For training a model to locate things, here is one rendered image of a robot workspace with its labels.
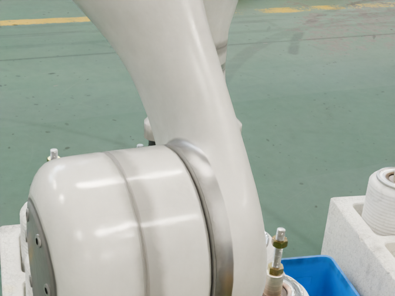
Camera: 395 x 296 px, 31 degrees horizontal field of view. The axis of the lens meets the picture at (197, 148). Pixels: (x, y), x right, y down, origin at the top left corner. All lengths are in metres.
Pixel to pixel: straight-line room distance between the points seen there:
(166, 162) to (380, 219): 0.88
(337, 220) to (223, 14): 0.64
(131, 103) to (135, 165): 1.70
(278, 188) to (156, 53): 1.30
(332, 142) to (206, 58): 1.57
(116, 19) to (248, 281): 0.14
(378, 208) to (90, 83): 1.18
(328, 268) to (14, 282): 0.51
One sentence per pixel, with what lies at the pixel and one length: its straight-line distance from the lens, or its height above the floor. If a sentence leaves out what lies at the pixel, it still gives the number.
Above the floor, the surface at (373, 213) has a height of 0.20.
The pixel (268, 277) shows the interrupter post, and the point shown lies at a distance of 0.87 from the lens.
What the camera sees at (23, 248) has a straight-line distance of 1.04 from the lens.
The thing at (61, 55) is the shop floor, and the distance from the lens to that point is 2.38.
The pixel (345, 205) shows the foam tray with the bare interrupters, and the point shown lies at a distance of 1.24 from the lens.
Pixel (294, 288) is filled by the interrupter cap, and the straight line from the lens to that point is 0.90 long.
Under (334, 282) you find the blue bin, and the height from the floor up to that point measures 0.09.
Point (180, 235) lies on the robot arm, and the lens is 0.31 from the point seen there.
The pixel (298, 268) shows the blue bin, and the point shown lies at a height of 0.10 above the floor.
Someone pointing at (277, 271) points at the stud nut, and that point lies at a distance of 0.86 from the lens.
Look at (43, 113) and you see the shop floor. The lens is 1.95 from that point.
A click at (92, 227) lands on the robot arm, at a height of 0.62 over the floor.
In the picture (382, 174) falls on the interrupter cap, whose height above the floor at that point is 0.25.
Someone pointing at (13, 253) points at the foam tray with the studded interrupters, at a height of 0.18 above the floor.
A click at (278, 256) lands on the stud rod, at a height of 0.30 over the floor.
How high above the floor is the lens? 0.78
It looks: 26 degrees down
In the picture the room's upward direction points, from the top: 5 degrees clockwise
